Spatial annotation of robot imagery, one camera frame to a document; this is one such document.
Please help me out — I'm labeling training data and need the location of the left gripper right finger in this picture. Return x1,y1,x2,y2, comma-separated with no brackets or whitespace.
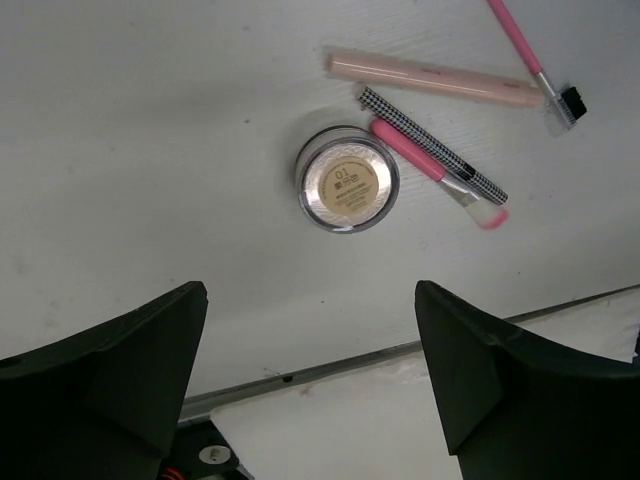
415,281,639,479

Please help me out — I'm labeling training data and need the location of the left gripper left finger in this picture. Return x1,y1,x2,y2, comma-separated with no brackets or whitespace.
1,281,207,479

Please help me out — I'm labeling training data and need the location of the pink handled makeup brush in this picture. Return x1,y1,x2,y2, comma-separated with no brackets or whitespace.
370,119,509,230

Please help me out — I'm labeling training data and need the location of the grey pink lip pencil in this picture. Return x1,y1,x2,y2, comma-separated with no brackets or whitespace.
356,86,508,205

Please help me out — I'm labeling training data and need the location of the round compact powder jar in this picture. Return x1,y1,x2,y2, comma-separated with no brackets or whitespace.
294,125,400,234

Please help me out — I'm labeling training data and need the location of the thin pink mascara brush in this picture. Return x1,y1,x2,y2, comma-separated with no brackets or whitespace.
487,0,587,135

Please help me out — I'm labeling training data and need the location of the pink thick makeup stick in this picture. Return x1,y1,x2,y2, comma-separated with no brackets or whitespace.
326,50,544,108

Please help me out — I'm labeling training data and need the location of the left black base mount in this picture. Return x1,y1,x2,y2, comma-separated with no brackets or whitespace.
157,419,254,480

